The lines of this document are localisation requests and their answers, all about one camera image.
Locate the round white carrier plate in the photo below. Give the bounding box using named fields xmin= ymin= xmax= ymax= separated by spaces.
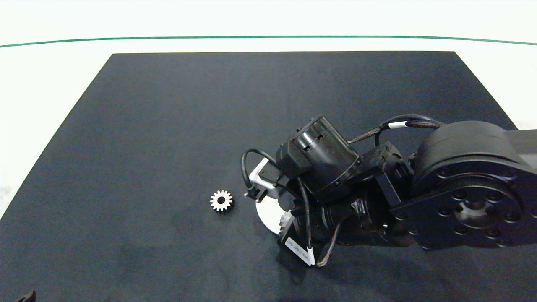
xmin=255 ymin=197 xmax=294 ymax=235

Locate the dark table mat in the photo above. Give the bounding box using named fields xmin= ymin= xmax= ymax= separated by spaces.
xmin=0 ymin=51 xmax=537 ymax=302

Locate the green tape line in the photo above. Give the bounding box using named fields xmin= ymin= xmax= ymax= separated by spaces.
xmin=0 ymin=35 xmax=537 ymax=48

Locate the thin black cable white tag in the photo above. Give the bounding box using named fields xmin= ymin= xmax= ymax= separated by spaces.
xmin=296 ymin=177 xmax=316 ymax=266

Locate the braided dark cable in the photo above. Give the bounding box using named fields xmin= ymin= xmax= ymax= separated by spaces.
xmin=316 ymin=221 xmax=344 ymax=268
xmin=347 ymin=120 xmax=443 ymax=145

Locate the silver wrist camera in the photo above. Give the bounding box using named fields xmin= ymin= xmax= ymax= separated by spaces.
xmin=248 ymin=157 xmax=280 ymax=200

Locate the black camera cable loop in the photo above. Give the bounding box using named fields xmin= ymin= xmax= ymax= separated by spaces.
xmin=241 ymin=148 xmax=278 ymax=198

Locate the black cable with white tag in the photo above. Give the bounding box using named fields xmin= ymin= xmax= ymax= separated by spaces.
xmin=374 ymin=114 xmax=441 ymax=147

